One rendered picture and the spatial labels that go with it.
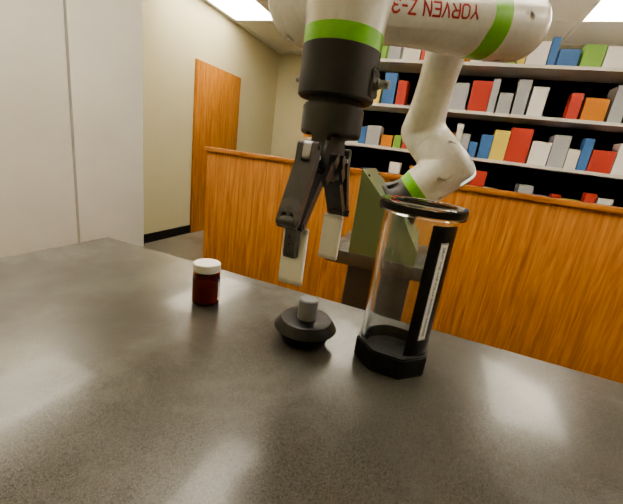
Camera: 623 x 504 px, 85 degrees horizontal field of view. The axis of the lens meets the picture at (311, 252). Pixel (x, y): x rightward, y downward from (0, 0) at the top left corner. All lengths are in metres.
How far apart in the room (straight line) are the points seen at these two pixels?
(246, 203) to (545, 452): 2.42
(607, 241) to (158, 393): 2.28
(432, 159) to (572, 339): 1.71
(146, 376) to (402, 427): 0.29
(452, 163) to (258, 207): 1.79
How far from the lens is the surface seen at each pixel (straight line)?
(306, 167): 0.38
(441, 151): 1.08
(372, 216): 0.99
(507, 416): 0.51
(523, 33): 0.80
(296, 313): 0.52
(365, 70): 0.43
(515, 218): 2.29
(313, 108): 0.43
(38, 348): 0.54
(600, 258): 2.42
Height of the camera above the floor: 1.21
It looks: 16 degrees down
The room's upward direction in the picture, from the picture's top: 8 degrees clockwise
